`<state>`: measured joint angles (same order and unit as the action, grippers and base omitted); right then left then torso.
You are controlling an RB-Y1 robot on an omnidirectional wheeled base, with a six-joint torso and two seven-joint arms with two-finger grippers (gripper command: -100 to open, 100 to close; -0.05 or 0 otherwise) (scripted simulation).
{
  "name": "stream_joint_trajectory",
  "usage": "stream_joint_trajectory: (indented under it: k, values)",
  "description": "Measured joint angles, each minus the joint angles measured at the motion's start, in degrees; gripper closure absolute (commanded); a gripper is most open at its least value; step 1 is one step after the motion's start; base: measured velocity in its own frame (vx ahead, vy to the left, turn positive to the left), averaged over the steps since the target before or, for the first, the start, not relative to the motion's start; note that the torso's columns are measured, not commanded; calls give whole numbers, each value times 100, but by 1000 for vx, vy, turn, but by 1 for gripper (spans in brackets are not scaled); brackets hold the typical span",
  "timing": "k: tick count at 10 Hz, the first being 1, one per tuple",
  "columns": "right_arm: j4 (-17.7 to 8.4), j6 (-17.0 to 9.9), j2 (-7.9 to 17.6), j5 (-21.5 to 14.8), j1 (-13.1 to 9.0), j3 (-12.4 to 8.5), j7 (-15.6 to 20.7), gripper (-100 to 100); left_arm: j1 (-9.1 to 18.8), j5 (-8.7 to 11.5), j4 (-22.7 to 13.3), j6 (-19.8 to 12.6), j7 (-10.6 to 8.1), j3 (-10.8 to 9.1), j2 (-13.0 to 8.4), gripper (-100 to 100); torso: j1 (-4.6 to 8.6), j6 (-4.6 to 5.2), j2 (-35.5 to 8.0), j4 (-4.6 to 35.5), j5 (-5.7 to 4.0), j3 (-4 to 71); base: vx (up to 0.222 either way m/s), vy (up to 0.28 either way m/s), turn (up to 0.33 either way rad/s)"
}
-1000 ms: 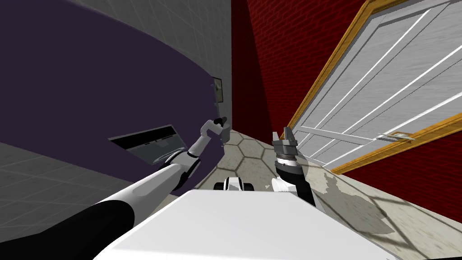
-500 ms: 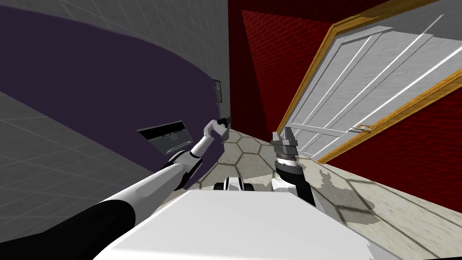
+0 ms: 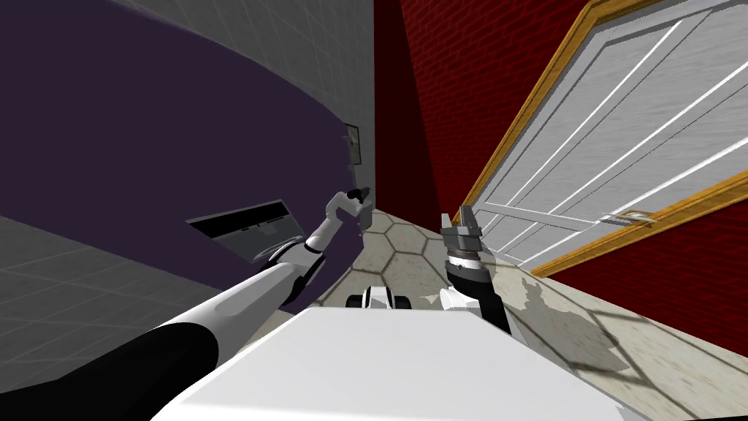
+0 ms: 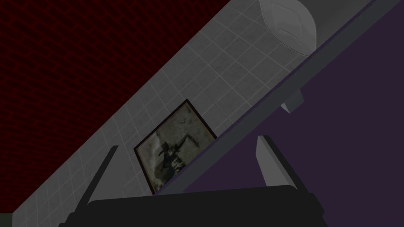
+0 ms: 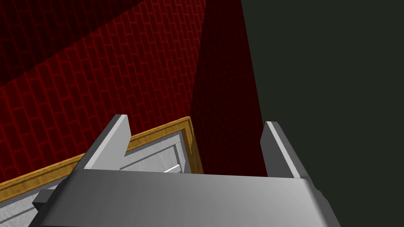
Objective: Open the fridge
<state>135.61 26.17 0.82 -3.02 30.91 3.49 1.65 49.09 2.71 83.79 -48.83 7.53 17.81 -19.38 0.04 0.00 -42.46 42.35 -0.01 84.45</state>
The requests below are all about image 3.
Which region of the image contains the dark framed wall panel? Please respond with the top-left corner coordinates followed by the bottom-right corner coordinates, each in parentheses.
top-left (186, 199), bottom-right (306, 265)

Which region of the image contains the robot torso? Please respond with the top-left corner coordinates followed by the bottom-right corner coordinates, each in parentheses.
top-left (148, 285), bottom-right (651, 421)

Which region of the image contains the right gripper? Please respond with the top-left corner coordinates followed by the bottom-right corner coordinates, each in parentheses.
top-left (440, 204), bottom-right (484, 255)

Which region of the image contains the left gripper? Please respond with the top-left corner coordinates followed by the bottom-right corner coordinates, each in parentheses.
top-left (346, 186), bottom-right (375, 237)

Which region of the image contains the silver door handle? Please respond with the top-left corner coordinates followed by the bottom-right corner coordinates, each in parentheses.
top-left (598, 210), bottom-right (657, 228)

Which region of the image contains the small framed wall picture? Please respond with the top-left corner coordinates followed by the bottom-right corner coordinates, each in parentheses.
top-left (344, 123), bottom-right (363, 169)

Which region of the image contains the white panelled door leaf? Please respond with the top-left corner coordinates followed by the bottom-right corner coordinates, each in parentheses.
top-left (469, 0), bottom-right (748, 271)

